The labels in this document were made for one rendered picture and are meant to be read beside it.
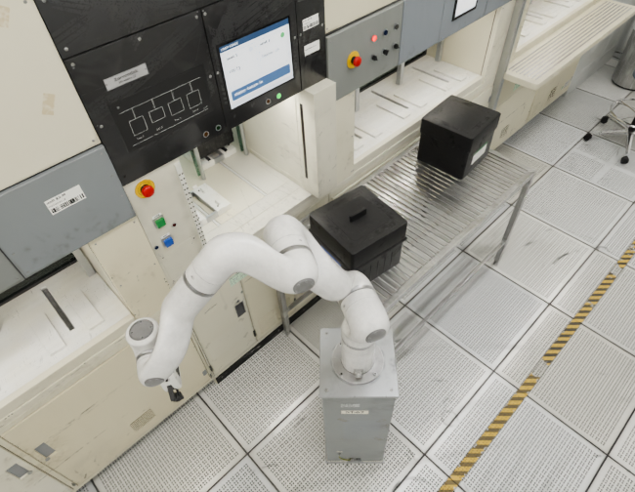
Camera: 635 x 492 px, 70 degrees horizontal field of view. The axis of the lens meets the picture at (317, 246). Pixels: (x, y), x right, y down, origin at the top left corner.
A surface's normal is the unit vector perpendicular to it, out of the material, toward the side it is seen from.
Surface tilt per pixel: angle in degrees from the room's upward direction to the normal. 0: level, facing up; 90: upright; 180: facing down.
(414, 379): 0
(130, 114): 90
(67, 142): 90
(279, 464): 0
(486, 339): 0
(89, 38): 90
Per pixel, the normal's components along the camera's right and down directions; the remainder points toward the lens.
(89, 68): 0.69, 0.52
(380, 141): -0.04, -0.66
